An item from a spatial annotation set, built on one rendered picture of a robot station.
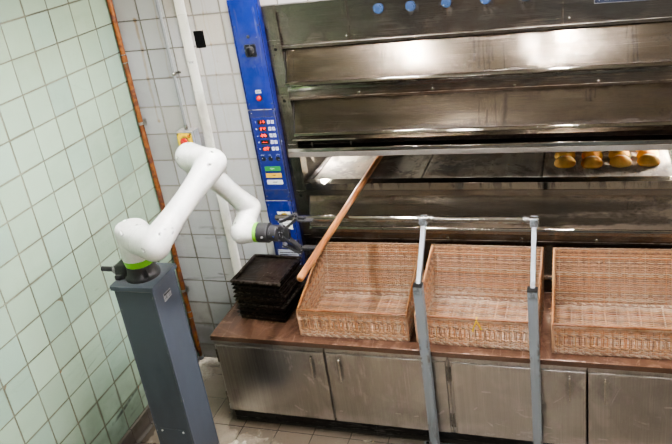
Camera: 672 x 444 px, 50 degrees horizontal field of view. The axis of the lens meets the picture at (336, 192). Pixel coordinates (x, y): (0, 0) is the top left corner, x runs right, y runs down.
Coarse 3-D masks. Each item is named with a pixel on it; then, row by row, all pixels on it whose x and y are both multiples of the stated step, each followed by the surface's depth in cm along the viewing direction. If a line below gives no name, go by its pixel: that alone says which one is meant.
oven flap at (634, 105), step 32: (384, 96) 346; (416, 96) 341; (448, 96) 336; (480, 96) 332; (512, 96) 327; (544, 96) 322; (576, 96) 318; (608, 96) 314; (640, 96) 310; (320, 128) 358; (352, 128) 353; (384, 128) 348; (416, 128) 342; (448, 128) 336; (480, 128) 331; (512, 128) 326; (544, 128) 322; (576, 128) 317
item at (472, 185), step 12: (312, 180) 379; (324, 180) 376; (336, 180) 374; (348, 180) 372; (360, 180) 369; (372, 180) 367; (384, 180) 365; (396, 180) 363; (408, 180) 361; (420, 180) 359; (432, 180) 356; (444, 180) 354; (456, 180) 352; (468, 180) 350; (480, 180) 348; (492, 180) 346; (504, 180) 344; (516, 180) 343; (528, 180) 341; (540, 180) 339; (552, 180) 337; (564, 180) 335; (576, 180) 333; (588, 180) 331; (600, 180) 330; (612, 180) 328; (624, 180) 326; (636, 180) 324; (648, 180) 323; (660, 180) 321
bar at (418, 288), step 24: (312, 216) 339; (336, 216) 335; (360, 216) 332; (384, 216) 328; (408, 216) 324; (432, 216) 321; (456, 216) 317; (480, 216) 314; (504, 216) 311; (528, 288) 297; (528, 312) 299; (432, 384) 331; (432, 408) 336; (432, 432) 342
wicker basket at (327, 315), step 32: (320, 256) 381; (352, 256) 380; (384, 256) 375; (416, 256) 369; (320, 288) 381; (352, 288) 383; (384, 288) 377; (320, 320) 348; (352, 320) 342; (384, 320) 355
